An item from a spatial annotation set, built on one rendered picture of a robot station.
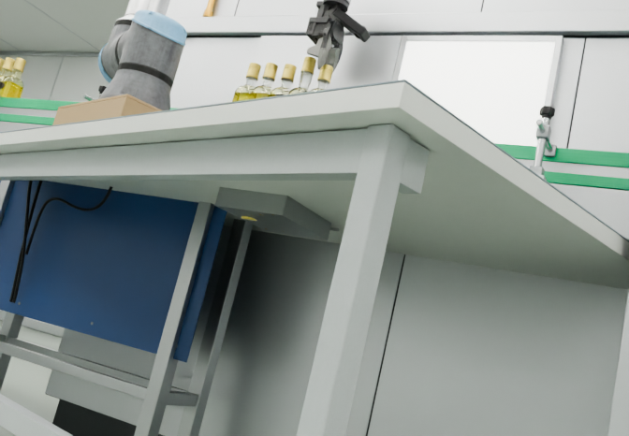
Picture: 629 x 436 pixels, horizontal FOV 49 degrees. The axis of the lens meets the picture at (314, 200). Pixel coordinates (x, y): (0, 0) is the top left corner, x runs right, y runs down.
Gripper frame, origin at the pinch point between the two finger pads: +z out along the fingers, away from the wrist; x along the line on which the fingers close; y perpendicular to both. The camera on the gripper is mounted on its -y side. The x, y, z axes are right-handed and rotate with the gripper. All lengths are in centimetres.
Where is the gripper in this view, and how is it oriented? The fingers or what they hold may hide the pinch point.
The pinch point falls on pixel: (327, 69)
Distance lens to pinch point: 190.5
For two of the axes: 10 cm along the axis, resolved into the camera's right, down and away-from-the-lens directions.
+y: -8.8, -1.1, 4.6
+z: -2.3, 9.5, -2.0
